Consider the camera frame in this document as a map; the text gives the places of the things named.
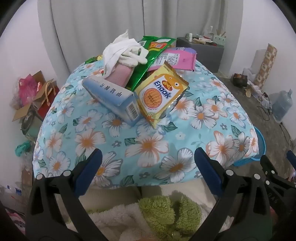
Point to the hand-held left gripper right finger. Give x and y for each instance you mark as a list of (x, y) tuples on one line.
[(205, 171)]

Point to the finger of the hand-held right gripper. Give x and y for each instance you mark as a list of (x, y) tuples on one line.
[(291, 160), (267, 164)]

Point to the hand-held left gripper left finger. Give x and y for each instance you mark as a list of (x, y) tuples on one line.
[(90, 166)]

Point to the blue plastic basket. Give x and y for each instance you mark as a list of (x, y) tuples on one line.
[(260, 143)]

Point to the light blue cardboard box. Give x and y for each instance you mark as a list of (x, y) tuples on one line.
[(108, 95)]

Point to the yellow snack packet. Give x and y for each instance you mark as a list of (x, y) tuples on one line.
[(157, 97)]

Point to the pink snack bag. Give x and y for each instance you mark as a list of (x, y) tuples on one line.
[(185, 60)]

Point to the white cloth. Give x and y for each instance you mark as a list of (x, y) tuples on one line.
[(115, 49)]

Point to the green snack bag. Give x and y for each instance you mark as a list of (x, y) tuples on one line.
[(152, 55)]

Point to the floral blue tablecloth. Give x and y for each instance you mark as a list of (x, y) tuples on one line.
[(138, 143)]

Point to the large clear water jug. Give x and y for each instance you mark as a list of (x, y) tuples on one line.
[(283, 104)]

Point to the green plush cloth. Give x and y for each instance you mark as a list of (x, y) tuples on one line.
[(161, 208)]

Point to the teal cloth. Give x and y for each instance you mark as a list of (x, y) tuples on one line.
[(22, 148)]

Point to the crumpled white paper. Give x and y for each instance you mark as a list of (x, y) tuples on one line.
[(255, 89)]

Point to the brown cardboard box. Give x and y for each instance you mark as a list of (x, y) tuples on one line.
[(34, 102)]

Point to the dark box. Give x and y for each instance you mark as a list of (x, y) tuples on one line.
[(240, 80)]

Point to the patterned wrapping paper roll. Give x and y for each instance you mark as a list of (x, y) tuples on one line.
[(266, 64)]

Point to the pink plastic bag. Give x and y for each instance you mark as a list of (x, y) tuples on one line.
[(26, 89)]

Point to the green candy wrapper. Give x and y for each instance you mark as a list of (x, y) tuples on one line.
[(89, 61)]

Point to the grey cabinet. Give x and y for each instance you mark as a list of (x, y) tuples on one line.
[(208, 55)]

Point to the green white pen holder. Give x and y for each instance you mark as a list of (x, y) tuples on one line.
[(218, 39)]

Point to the small white bottle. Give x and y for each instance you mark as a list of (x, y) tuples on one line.
[(190, 37)]

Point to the grey curtain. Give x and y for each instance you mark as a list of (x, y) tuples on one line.
[(92, 23)]

